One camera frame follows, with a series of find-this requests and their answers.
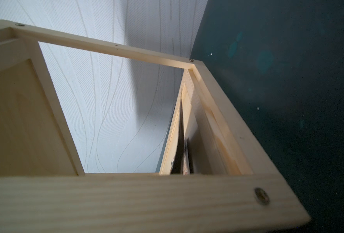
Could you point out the wooden two-tier shelf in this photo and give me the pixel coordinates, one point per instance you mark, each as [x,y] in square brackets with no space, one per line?
[43,187]

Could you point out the green table mat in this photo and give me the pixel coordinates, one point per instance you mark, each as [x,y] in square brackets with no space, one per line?
[281,64]

